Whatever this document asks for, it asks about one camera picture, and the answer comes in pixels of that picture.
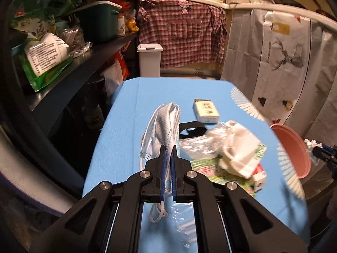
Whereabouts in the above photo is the white label jar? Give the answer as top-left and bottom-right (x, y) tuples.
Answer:
(116, 12), (126, 37)

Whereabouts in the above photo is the white purple-edged cloth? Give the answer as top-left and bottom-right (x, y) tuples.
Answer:
(0, 126), (79, 217)

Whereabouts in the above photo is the green white labelled packet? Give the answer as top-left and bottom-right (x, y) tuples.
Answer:
(12, 33), (73, 92)

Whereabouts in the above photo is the pink plastic basin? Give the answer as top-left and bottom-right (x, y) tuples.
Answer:
(270, 123), (312, 179)

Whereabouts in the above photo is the white face mask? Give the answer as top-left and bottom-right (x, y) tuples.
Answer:
(139, 102), (182, 223)

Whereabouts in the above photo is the blue tablecloth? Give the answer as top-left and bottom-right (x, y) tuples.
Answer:
(82, 77), (310, 253)

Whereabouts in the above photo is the orange red bag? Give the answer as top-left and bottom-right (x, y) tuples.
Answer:
(113, 50), (131, 82)

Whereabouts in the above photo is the white deer print curtain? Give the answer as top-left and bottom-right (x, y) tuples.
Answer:
(221, 7), (337, 148)

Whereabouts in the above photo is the white tissue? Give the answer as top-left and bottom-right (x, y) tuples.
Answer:
(304, 139), (323, 151)

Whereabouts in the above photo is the white crumpled paper bag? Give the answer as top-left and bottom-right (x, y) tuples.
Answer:
(218, 120), (261, 178)

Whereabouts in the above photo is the white pedal bin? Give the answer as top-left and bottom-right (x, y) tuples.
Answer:
(137, 43), (163, 77)

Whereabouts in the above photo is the red plaid shirt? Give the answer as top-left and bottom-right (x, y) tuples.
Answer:
(138, 0), (227, 69)

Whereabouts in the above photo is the red white small box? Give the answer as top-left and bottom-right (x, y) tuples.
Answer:
(247, 163), (267, 192)

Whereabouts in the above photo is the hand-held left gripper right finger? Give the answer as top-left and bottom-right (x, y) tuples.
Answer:
(171, 145), (308, 253)

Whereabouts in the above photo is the green storage box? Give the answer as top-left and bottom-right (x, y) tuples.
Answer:
(67, 0), (122, 43)

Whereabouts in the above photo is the large green white bag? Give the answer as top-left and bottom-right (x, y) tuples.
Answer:
(11, 0), (79, 40)

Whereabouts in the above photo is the white tissue pack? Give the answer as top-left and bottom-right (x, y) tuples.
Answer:
(193, 99), (220, 124)

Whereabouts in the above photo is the black elastic strap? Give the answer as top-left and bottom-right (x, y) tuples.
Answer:
(178, 121), (208, 140)

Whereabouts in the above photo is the red snack bag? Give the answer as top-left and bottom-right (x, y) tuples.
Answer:
(116, 1), (131, 19)

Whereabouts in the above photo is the green snack wrapper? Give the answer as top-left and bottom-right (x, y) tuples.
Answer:
(191, 142), (266, 198)

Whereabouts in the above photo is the black shelf rack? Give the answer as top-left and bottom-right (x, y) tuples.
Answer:
(0, 0), (140, 198)

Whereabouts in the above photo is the clear plastic wrap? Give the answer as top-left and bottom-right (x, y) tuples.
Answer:
(179, 126), (229, 161)

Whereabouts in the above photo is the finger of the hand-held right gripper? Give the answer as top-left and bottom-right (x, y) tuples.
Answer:
(311, 148), (337, 164)
(317, 143), (337, 154)

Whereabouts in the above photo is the clear plastic bag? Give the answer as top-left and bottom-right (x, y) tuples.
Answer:
(56, 22), (92, 58)

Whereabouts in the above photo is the yellow figurine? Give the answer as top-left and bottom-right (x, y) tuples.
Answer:
(126, 16), (139, 32)

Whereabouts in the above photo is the white printed bag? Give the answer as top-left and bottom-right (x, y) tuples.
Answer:
(104, 58), (124, 98)

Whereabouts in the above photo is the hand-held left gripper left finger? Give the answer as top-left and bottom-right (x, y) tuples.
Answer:
(29, 145), (169, 253)

